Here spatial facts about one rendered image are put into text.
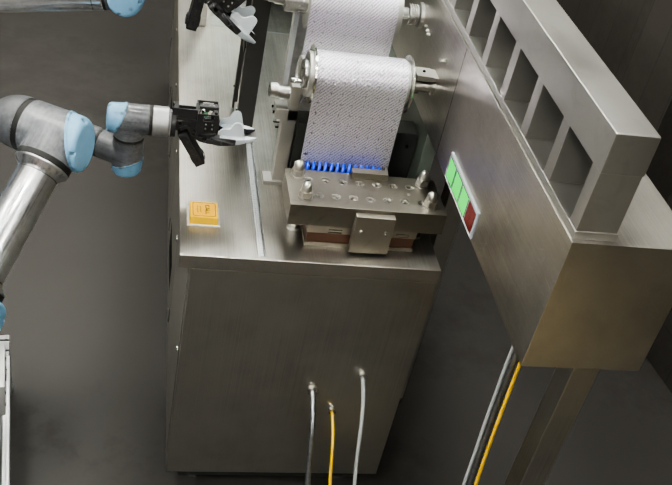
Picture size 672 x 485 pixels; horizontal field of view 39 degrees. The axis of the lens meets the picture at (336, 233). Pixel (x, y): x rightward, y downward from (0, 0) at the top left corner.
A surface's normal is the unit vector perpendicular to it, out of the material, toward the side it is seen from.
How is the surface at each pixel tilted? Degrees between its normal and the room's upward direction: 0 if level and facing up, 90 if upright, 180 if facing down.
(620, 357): 90
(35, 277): 0
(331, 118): 90
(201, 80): 0
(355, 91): 90
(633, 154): 90
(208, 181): 0
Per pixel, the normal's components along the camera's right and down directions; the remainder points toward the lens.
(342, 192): 0.18, -0.80
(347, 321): 0.14, 0.60
